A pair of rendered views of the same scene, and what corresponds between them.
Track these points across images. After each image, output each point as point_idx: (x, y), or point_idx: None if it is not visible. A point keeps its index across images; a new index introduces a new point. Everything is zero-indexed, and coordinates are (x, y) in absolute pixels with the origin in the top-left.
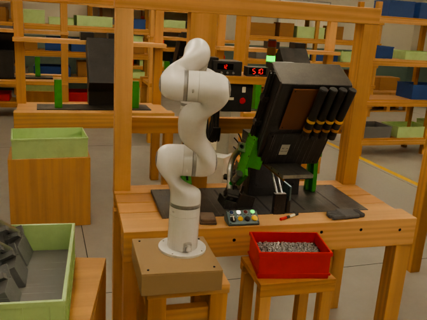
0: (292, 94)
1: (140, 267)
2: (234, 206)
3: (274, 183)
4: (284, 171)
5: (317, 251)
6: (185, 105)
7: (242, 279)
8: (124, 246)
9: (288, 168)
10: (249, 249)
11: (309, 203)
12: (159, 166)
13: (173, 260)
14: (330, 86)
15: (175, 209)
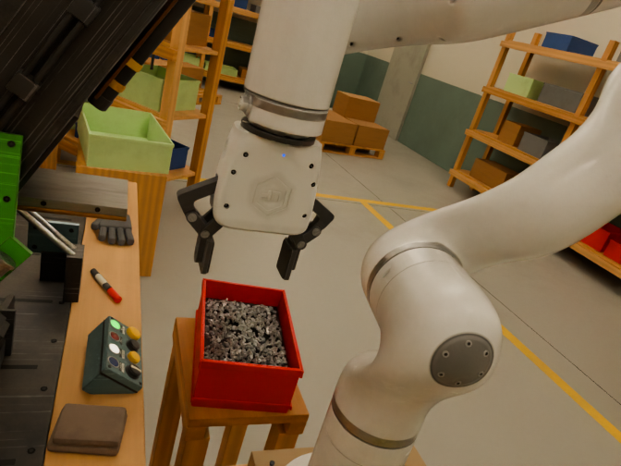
0: (173, 6)
1: None
2: (4, 349)
3: (54, 236)
4: (99, 199)
5: (248, 304)
6: (323, 116)
7: (195, 452)
8: None
9: (73, 187)
10: (196, 393)
11: (27, 239)
12: (491, 374)
13: None
14: None
15: (415, 440)
